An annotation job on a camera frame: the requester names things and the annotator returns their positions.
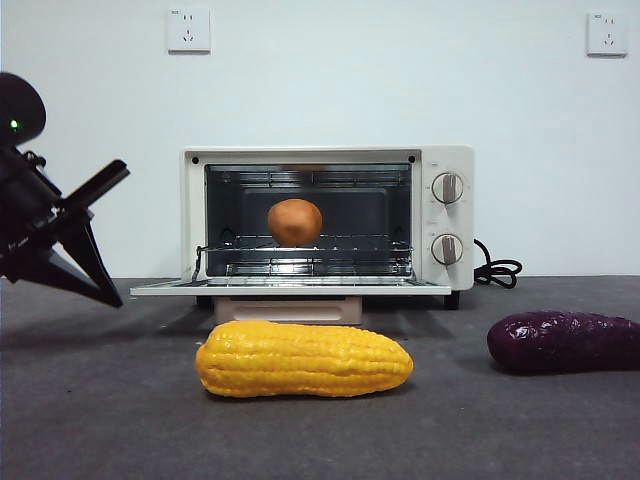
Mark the beige oven knob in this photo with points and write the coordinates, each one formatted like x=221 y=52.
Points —
x=447 y=188
x=447 y=249

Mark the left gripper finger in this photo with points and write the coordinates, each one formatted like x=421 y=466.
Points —
x=55 y=270
x=90 y=255

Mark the purple sweet potato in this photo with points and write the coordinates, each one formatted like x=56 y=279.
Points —
x=565 y=344

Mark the glass oven door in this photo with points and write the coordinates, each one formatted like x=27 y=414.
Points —
x=300 y=288

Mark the yellow corn cob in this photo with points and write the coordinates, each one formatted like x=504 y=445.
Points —
x=305 y=360

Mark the white toaster oven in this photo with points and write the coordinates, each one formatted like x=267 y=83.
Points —
x=320 y=152

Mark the brown potato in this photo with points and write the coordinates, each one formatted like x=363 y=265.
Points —
x=294 y=222

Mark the white wall socket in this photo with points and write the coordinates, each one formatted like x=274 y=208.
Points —
x=189 y=31
x=607 y=35

